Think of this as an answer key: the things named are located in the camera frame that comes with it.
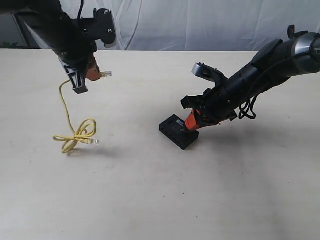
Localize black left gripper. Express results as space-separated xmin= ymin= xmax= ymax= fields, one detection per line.
xmin=51 ymin=32 xmax=101 ymax=94

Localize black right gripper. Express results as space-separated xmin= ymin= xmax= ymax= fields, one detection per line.
xmin=181 ymin=74 xmax=250 ymax=132

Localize black network switch box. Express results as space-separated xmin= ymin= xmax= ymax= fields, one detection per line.
xmin=159 ymin=114 xmax=199 ymax=150

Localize yellow ethernet cable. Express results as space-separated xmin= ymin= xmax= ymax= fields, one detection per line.
xmin=52 ymin=70 xmax=113 ymax=154

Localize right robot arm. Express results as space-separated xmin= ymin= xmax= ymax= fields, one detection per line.
xmin=181 ymin=25 xmax=320 ymax=132

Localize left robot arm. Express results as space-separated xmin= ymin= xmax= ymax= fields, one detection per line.
xmin=0 ymin=0 xmax=99 ymax=94

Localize white wrinkled backdrop cloth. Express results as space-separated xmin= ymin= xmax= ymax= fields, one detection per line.
xmin=61 ymin=0 xmax=320 ymax=52

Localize green plant leaves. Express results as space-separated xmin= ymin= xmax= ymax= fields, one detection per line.
xmin=0 ymin=41 xmax=19 ymax=49

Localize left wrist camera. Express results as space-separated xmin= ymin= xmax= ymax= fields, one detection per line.
xmin=80 ymin=8 xmax=117 ymax=49

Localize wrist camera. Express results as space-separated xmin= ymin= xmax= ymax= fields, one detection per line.
xmin=80 ymin=8 xmax=117 ymax=49
xmin=191 ymin=62 xmax=228 ymax=86

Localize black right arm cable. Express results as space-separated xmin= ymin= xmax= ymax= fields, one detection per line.
xmin=238 ymin=96 xmax=257 ymax=120

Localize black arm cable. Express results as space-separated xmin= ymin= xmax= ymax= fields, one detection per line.
xmin=238 ymin=96 xmax=257 ymax=120
xmin=77 ymin=0 xmax=85 ymax=21

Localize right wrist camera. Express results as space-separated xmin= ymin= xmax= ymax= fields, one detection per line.
xmin=191 ymin=62 xmax=228 ymax=86

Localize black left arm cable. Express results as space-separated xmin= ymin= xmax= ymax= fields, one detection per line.
xmin=77 ymin=0 xmax=85 ymax=21

